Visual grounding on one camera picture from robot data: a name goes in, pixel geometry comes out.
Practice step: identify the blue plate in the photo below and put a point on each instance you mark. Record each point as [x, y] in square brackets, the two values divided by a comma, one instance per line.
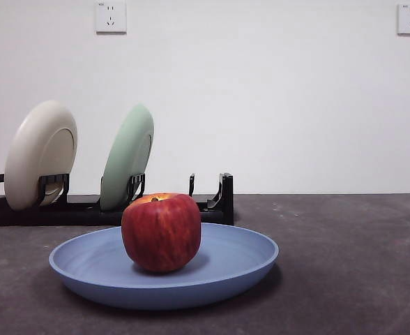
[97, 265]

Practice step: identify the black plate rack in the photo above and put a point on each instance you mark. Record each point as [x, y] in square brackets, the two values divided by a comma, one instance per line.
[34, 217]

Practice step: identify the cream plate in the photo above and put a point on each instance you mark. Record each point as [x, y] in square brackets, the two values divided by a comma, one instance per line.
[33, 146]

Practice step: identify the red apple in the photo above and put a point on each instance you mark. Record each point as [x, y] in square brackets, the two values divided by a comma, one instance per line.
[160, 234]

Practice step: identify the green plate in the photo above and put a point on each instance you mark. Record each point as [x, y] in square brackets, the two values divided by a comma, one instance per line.
[127, 150]

